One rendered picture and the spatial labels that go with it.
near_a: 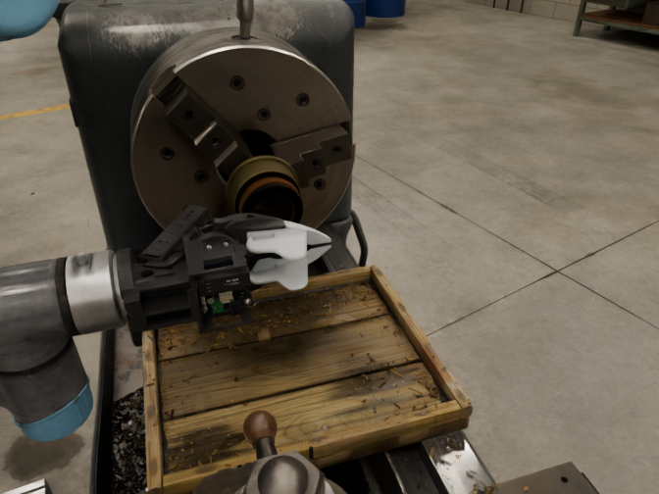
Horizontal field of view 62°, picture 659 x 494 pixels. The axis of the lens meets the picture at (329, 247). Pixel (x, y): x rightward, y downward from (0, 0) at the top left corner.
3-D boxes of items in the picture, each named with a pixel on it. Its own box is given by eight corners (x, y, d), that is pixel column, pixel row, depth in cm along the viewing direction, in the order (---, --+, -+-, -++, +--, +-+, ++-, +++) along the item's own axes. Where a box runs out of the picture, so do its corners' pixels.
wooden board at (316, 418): (145, 327, 80) (140, 305, 77) (376, 283, 89) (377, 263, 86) (153, 515, 56) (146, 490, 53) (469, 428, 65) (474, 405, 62)
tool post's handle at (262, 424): (241, 429, 33) (238, 407, 32) (274, 421, 33) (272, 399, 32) (255, 494, 29) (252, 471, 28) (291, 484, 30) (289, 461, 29)
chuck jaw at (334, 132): (263, 132, 78) (341, 110, 80) (271, 163, 81) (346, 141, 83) (280, 163, 69) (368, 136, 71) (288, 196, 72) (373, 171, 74)
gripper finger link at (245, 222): (287, 253, 57) (204, 268, 55) (283, 244, 59) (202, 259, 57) (285, 215, 55) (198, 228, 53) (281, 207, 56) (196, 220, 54)
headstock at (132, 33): (106, 137, 142) (67, -30, 121) (285, 119, 154) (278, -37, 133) (96, 260, 94) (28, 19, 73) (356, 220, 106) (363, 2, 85)
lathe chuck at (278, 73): (141, 236, 87) (118, 26, 71) (329, 222, 97) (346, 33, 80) (142, 267, 80) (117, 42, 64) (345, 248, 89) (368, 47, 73)
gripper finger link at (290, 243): (344, 266, 55) (253, 283, 53) (327, 235, 60) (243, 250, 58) (344, 240, 53) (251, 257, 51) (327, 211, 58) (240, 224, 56)
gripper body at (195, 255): (260, 323, 54) (132, 350, 51) (245, 273, 61) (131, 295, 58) (254, 261, 49) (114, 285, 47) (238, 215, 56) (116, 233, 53)
